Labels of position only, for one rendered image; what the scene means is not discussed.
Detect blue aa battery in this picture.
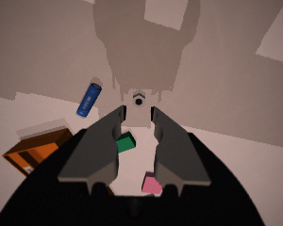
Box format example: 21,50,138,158
75,83,102,119

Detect grey hex nut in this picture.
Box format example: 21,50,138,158
133,93,145,108

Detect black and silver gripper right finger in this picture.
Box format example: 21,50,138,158
151,106,265,226

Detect orange three-compartment bin rack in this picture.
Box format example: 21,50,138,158
3,128,73,177

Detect green and white eraser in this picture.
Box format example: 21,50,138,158
116,131,136,153

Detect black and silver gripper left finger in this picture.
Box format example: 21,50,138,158
0,105,126,226

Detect pink block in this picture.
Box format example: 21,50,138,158
141,172,162,194

